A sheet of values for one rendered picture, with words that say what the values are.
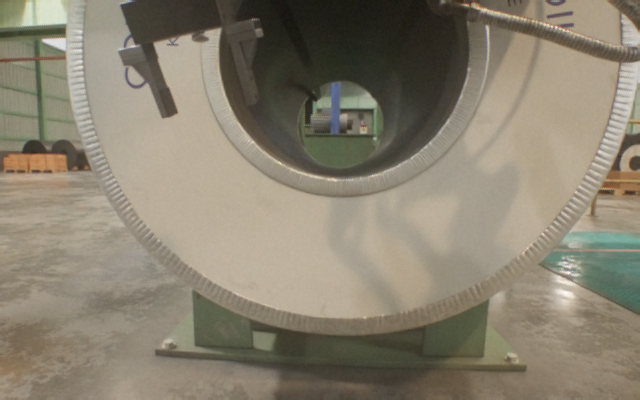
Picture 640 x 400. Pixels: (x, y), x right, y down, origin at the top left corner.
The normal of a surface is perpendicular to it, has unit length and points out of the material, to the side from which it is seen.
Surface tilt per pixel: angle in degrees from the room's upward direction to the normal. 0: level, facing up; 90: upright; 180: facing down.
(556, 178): 90
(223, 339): 90
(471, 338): 90
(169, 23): 114
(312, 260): 90
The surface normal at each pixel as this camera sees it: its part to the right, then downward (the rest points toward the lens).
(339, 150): -0.06, 0.11
